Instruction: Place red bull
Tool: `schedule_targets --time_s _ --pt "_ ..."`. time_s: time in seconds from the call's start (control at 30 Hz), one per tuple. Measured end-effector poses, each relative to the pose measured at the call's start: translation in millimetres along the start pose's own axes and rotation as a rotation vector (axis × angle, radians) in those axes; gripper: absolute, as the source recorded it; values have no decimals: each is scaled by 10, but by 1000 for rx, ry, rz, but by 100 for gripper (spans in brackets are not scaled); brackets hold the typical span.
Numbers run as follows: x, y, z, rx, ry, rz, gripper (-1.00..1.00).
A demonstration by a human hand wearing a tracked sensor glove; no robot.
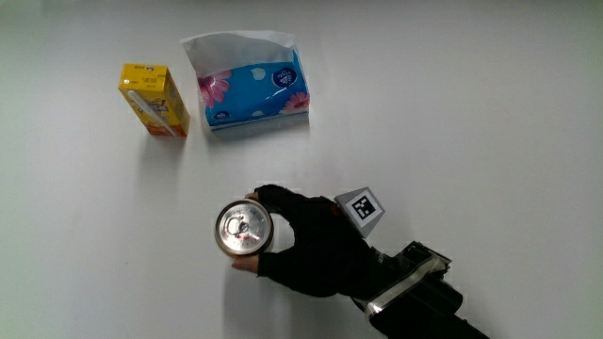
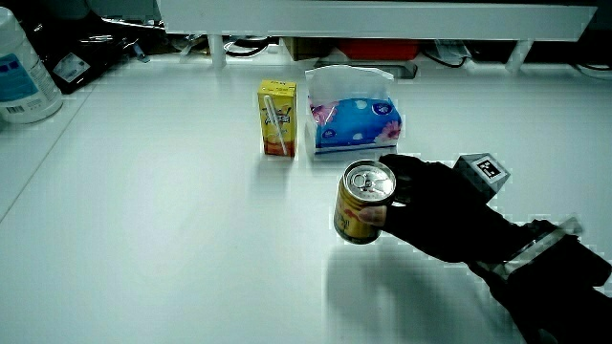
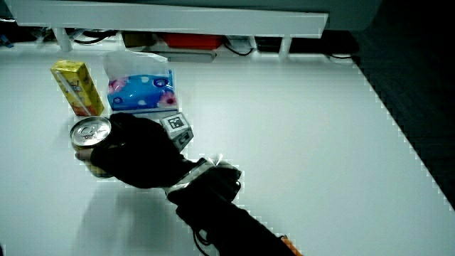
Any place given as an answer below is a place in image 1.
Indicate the person's right hand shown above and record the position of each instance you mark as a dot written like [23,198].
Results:
[325,254]

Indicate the silver red bull can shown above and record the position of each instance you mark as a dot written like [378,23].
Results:
[244,228]

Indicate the blue floral tissue pack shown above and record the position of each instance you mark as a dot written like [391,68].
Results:
[252,87]

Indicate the yellow juice carton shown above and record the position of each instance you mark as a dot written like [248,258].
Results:
[155,101]

